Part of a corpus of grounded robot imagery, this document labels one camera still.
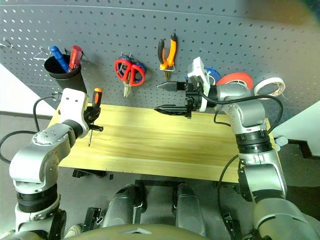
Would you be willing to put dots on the dark rounded left robot leg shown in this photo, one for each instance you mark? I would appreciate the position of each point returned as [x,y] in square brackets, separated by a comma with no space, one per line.
[122,207]

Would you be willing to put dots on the black floor bracket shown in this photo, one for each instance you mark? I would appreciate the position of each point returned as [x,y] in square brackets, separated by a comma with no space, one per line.
[93,218]
[231,225]

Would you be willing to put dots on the orange black needle-nose pliers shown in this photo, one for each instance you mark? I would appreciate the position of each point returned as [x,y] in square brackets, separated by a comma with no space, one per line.
[171,53]

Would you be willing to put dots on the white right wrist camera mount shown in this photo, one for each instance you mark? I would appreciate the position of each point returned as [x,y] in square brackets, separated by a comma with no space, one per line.
[198,70]

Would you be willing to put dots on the black frame crossbar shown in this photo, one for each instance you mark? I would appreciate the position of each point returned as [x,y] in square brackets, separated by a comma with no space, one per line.
[157,183]

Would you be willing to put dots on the white tape roll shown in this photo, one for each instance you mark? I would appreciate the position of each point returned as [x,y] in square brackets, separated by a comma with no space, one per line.
[260,86]

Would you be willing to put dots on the wide red tape roll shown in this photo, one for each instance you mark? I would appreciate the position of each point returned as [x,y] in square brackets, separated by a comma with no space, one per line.
[237,77]

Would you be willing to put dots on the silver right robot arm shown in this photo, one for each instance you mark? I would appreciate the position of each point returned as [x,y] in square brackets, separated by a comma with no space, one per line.
[250,112]

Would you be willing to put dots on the black plastic cup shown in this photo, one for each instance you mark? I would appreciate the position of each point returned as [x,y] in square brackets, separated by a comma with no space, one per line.
[70,82]

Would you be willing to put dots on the grey pegboard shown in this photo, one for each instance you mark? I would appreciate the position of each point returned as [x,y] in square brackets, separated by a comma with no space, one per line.
[125,30]

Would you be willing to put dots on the red marker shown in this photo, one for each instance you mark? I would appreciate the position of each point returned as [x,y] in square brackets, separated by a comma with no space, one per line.
[75,56]

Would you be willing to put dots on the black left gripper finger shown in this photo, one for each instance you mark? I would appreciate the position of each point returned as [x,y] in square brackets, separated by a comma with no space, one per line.
[97,110]
[97,128]

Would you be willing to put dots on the white shoe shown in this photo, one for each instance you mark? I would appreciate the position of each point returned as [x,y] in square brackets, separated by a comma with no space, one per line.
[73,231]

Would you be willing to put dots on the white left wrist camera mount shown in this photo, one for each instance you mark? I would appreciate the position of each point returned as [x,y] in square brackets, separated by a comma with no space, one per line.
[73,107]

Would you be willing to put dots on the pale grey table clamp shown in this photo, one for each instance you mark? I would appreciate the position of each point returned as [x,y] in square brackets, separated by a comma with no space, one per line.
[281,142]

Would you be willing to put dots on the blue tape roll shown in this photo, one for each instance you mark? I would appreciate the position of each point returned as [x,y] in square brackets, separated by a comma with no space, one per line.
[215,73]

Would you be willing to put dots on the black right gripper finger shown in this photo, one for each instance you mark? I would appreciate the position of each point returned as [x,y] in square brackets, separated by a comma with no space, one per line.
[172,86]
[172,110]

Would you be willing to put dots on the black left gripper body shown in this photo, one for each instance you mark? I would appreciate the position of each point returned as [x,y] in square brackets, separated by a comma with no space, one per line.
[90,115]

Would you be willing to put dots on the orange black screwdriver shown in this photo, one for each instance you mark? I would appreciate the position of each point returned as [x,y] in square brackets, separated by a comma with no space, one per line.
[97,96]

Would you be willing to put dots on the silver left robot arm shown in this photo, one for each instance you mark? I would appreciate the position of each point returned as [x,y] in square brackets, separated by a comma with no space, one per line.
[37,155]

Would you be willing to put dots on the dark rounded robot leg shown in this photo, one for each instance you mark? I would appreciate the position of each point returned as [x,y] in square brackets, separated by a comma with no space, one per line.
[122,207]
[190,210]

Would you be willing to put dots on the blue marker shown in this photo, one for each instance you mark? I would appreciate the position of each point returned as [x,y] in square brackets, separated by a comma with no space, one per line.
[58,57]

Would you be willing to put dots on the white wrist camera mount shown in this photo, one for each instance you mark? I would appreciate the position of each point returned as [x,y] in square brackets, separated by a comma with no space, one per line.
[198,70]
[73,107]

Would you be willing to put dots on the silver double peg hook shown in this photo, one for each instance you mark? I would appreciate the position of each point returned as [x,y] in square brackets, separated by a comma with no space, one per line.
[126,55]

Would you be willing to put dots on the dark rounded right robot leg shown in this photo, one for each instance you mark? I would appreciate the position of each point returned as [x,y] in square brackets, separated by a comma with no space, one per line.
[190,210]

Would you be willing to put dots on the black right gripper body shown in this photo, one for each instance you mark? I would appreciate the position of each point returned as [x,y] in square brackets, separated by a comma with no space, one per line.
[193,97]

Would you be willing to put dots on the dark robot torso edge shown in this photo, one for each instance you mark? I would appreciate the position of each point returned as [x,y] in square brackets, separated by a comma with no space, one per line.
[150,232]

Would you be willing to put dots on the black table frame bracket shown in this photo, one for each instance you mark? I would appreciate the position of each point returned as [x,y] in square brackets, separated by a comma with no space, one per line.
[87,173]
[227,187]

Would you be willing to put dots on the black stepped frame plate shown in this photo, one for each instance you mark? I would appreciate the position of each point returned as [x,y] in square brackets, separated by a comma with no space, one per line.
[302,147]

